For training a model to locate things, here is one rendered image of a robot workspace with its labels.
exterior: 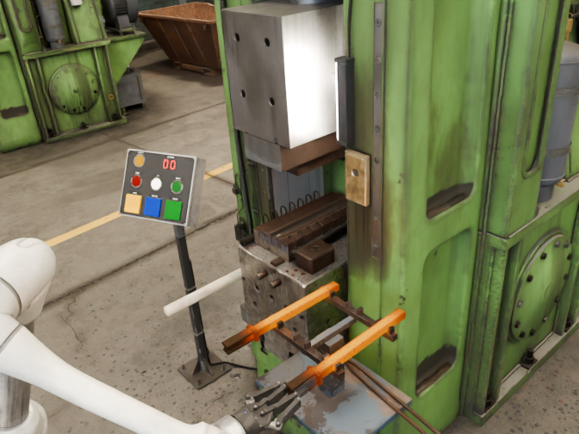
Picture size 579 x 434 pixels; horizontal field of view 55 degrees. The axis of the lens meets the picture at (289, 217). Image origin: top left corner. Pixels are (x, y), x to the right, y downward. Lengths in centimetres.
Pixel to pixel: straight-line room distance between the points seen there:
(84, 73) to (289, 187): 464
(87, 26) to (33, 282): 550
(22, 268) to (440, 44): 126
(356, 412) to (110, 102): 557
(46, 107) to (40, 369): 548
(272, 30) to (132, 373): 198
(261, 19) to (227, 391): 180
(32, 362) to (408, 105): 111
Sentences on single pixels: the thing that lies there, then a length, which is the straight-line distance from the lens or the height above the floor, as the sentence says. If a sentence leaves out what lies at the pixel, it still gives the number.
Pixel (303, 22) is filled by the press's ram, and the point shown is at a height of 173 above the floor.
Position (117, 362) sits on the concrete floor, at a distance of 316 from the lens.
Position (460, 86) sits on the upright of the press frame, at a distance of 187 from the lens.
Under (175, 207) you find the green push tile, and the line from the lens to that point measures 225.
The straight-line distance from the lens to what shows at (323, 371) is 148.
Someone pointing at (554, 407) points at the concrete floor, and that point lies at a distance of 288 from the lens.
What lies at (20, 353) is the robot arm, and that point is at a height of 128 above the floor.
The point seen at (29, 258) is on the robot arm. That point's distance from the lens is 136.
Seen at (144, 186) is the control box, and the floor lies 107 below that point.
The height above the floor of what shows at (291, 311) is 98.
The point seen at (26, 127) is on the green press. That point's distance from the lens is 663.
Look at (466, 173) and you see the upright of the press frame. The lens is 200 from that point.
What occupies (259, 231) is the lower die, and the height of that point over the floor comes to 98.
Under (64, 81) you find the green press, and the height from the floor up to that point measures 62.
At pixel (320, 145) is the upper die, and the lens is 192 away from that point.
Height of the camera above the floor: 201
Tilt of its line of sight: 28 degrees down
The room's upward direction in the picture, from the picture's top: 4 degrees counter-clockwise
